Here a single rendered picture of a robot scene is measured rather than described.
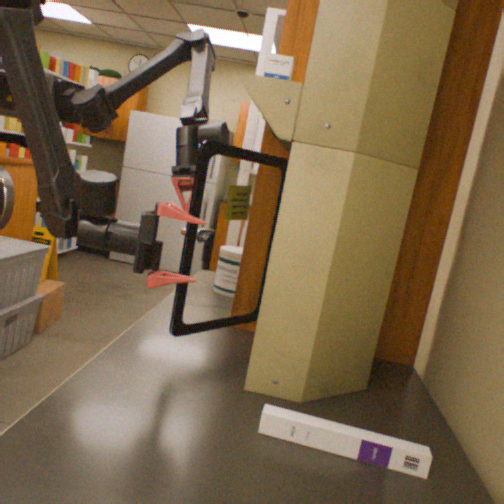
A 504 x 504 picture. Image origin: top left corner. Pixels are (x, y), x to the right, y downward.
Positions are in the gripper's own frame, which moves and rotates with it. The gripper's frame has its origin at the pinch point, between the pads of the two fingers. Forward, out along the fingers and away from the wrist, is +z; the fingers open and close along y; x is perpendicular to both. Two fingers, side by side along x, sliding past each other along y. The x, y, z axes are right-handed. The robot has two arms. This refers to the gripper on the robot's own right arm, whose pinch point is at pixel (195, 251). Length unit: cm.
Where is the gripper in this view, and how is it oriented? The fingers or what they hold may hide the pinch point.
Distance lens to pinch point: 84.0
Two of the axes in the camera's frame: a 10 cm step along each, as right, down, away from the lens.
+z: 9.8, 2.0, -0.9
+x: 1.2, -1.2, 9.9
